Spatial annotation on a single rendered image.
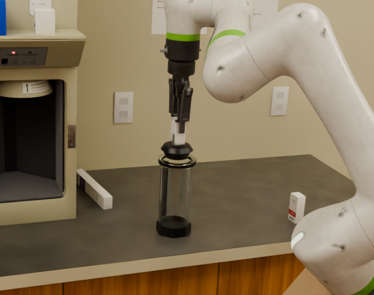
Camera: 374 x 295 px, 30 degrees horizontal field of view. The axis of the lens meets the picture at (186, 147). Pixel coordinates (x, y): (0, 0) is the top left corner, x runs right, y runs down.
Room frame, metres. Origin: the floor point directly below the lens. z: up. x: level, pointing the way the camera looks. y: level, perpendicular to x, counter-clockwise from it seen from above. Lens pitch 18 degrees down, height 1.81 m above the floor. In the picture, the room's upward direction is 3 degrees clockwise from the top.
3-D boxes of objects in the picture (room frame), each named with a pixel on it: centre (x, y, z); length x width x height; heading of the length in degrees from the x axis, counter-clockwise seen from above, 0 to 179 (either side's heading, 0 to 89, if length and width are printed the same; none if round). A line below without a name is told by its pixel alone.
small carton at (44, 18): (1.82, 0.39, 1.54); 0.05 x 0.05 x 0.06; 16
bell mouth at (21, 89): (1.95, 0.49, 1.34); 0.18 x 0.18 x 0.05
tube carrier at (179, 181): (1.87, 0.02, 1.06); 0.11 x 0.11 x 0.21
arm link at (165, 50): (1.86, 0.03, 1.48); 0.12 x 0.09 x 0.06; 112
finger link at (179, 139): (1.85, 0.02, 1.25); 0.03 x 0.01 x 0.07; 112
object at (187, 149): (1.86, 0.03, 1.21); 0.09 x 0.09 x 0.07
